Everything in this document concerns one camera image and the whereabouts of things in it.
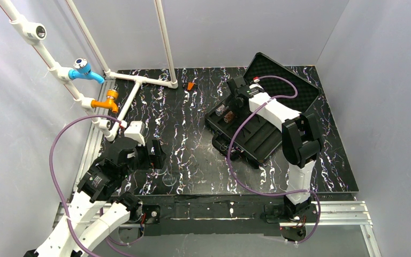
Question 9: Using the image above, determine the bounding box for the clear acrylic button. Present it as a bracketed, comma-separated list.
[152, 168, 168, 177]

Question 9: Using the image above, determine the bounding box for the purple poker chip stack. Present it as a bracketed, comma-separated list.
[215, 104, 229, 117]

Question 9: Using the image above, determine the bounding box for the orange grey poker chip stack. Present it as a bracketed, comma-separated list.
[223, 111, 235, 123]

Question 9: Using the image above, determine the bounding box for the black poker set case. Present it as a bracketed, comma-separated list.
[204, 52, 321, 168]

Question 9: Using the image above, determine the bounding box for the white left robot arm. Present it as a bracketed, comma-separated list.
[25, 137, 166, 256]

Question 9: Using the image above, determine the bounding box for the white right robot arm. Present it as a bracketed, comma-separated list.
[229, 75, 323, 213]

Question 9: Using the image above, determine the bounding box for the clear dealer button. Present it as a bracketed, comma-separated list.
[162, 173, 177, 187]

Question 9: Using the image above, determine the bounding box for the small orange black brush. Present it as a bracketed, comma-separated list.
[182, 82, 197, 92]

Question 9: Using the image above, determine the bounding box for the orange plastic faucet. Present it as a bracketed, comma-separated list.
[90, 89, 119, 114]

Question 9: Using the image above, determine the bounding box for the blue plastic faucet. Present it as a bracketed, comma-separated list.
[68, 58, 105, 84]

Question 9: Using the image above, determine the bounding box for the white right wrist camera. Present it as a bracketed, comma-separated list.
[249, 79, 263, 90]

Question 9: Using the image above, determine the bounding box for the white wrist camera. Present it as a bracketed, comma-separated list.
[249, 79, 263, 90]
[124, 121, 146, 146]

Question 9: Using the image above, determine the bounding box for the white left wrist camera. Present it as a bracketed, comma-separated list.
[124, 121, 146, 146]

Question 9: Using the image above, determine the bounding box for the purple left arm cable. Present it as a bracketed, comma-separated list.
[49, 114, 142, 257]

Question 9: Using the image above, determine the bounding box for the aluminium rail frame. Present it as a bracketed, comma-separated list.
[51, 79, 383, 257]

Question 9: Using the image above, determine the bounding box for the white pvc pipe frame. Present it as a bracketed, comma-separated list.
[0, 0, 179, 142]

